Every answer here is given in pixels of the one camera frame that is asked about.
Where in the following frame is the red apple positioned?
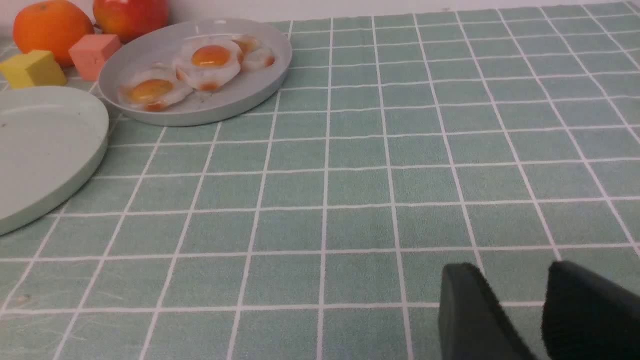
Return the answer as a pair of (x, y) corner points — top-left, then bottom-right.
(93, 0), (170, 44)

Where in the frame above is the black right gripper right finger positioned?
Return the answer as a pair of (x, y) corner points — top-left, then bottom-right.
(541, 260), (640, 360)

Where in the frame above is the orange fruit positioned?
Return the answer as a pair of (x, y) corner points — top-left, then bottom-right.
(13, 0), (95, 68)

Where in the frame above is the light green plate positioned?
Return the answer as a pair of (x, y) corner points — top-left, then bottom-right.
(0, 86), (110, 235)

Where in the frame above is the yellow foam block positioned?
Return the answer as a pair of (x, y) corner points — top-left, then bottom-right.
(0, 49), (67, 89)

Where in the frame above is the green checkered tablecloth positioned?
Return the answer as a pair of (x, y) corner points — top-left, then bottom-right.
(1, 2), (639, 360)

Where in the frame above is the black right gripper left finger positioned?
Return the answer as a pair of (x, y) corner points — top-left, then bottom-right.
(438, 263), (537, 360)

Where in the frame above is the grey plate with eggs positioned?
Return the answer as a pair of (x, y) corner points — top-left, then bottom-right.
(96, 18), (293, 127)

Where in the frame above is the salmon pink foam cube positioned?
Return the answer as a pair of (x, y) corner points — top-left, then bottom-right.
(68, 34), (121, 82)

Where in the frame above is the fried egg toy back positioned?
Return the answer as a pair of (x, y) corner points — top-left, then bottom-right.
(231, 34), (275, 72)

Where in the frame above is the fried egg toy front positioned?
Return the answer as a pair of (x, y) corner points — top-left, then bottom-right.
(118, 64), (194, 112)

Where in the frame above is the fried egg toy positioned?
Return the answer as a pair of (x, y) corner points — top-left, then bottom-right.
(231, 34), (275, 72)
(118, 64), (194, 112)
(171, 36), (244, 92)

